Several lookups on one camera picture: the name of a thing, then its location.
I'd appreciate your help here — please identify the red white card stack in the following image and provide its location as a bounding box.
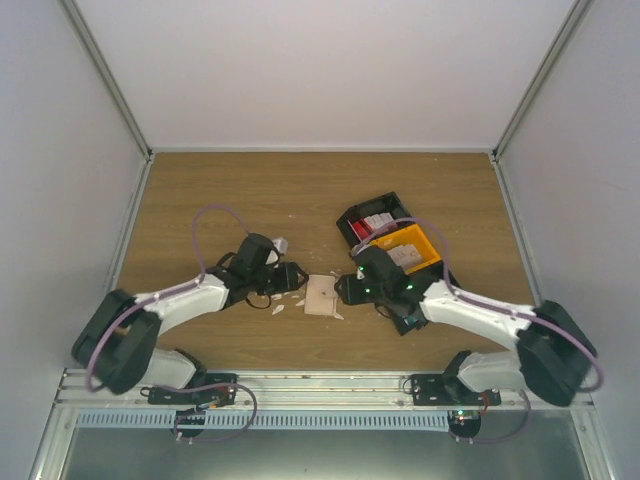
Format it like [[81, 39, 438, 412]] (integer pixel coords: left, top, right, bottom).
[[348, 212, 393, 241]]

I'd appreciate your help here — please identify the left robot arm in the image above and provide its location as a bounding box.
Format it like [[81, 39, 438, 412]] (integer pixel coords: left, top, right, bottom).
[[71, 233, 309, 404]]

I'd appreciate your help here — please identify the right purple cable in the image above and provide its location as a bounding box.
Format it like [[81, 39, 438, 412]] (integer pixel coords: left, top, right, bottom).
[[349, 215, 605, 444]]

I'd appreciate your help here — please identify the yellow storage bin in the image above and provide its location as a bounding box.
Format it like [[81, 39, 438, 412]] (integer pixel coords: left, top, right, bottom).
[[371, 224, 442, 274]]

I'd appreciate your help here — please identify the black bin with teal cards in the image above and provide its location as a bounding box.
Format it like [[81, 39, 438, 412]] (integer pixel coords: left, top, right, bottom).
[[388, 264, 444, 335]]

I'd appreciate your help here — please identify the white striped card stack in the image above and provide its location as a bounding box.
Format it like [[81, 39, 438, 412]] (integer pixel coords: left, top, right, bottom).
[[388, 244, 423, 270]]

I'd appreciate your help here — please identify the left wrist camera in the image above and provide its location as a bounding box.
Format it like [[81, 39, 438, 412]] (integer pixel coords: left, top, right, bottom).
[[266, 237, 288, 265]]

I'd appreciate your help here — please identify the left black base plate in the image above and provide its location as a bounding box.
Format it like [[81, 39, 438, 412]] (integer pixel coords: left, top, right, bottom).
[[140, 372, 238, 407]]

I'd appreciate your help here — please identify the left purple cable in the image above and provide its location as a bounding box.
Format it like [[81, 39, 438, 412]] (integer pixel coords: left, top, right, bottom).
[[87, 204, 259, 444]]

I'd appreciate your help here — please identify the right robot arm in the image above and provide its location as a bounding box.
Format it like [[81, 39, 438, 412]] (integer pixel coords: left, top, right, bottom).
[[334, 246, 597, 407]]

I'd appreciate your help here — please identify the left circuit board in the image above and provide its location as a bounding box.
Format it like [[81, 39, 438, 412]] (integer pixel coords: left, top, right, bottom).
[[171, 407, 205, 443]]

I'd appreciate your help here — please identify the aluminium front rail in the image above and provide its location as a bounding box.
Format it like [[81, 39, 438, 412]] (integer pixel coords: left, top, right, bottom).
[[54, 368, 594, 414]]

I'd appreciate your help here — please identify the grey slotted cable duct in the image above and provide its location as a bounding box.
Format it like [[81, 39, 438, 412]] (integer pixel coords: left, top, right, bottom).
[[76, 409, 449, 432]]

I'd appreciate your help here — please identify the right circuit board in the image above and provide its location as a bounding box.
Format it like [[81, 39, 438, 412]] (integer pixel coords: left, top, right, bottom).
[[447, 409, 482, 443]]

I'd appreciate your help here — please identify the black bin with red cards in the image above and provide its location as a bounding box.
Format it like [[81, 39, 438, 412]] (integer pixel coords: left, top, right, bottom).
[[336, 192, 410, 247]]

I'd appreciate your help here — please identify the purple cable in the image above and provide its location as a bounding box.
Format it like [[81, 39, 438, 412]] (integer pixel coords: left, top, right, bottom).
[[87, 204, 259, 444], [349, 215, 605, 444]]

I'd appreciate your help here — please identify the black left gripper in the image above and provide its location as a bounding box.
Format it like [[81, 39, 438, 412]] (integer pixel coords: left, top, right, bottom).
[[250, 262, 309, 296]]

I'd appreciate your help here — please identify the circuit board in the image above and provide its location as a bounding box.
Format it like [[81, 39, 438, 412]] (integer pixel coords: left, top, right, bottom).
[[447, 409, 482, 443], [171, 407, 205, 443]]

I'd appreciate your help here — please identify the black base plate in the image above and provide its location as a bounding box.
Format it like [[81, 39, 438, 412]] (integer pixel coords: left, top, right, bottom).
[[401, 373, 502, 407], [140, 372, 238, 407]]

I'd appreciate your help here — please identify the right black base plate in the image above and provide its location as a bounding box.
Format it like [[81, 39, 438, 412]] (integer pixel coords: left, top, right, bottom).
[[401, 373, 502, 407]]

